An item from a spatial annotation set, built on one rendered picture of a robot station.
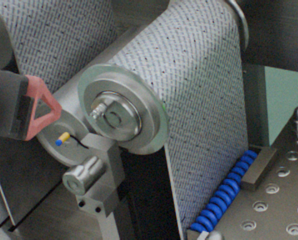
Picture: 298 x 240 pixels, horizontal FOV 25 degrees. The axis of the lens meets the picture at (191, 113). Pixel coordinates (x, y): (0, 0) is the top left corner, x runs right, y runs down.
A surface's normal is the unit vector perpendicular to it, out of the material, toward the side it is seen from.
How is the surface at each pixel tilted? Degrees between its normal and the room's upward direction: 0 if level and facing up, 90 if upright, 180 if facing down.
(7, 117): 50
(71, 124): 90
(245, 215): 0
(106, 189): 0
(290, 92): 0
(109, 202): 90
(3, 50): 90
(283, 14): 90
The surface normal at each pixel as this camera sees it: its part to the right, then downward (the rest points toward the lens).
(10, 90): -0.45, -0.10
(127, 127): -0.48, 0.55
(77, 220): -0.11, -0.81
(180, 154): 0.87, 0.20
